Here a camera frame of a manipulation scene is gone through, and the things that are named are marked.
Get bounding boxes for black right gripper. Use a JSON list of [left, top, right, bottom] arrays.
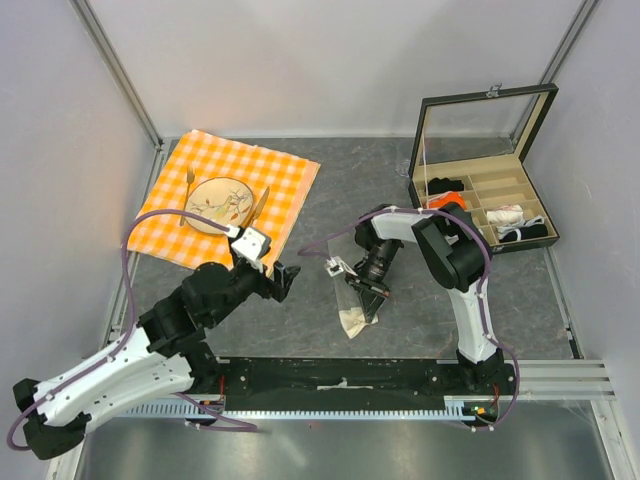
[[345, 238, 400, 322]]

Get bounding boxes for grey cream underwear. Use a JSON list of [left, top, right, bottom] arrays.
[[328, 234, 378, 339]]

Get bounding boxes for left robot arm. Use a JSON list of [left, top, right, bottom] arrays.
[[13, 261, 300, 460]]

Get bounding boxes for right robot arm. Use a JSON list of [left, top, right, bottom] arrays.
[[345, 203, 514, 394]]

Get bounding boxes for orange rolled underwear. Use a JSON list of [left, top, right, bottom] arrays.
[[427, 191, 466, 210]]

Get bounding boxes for white pink rolled underwear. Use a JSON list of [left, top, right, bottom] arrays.
[[486, 204, 524, 225]]

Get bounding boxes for black white rolled underwear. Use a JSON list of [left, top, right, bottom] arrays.
[[497, 216, 549, 243]]

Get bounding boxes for gold knife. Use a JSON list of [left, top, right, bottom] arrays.
[[243, 187, 270, 228]]

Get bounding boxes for beige bird pattern plate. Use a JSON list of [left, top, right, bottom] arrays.
[[186, 177, 254, 227]]

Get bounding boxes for gold fork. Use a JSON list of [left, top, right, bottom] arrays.
[[182, 166, 195, 213]]

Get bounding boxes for black compartment storage box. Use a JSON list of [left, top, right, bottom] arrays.
[[408, 83, 559, 254]]

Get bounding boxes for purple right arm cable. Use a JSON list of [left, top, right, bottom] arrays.
[[298, 207, 522, 432]]

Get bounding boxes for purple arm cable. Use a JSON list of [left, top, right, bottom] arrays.
[[5, 209, 259, 450], [298, 207, 522, 432]]

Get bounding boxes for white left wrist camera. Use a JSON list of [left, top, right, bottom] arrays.
[[230, 227, 271, 273]]

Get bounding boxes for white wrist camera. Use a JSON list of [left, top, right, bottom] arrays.
[[230, 227, 271, 273], [325, 256, 356, 277]]

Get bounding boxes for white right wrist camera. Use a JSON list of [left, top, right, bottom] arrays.
[[325, 256, 356, 277]]

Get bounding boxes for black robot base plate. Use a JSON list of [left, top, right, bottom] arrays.
[[189, 357, 516, 406]]

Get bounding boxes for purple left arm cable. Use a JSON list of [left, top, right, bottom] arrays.
[[5, 209, 259, 450]]

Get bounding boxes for grey slotted cable duct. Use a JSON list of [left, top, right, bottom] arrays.
[[115, 396, 500, 422]]

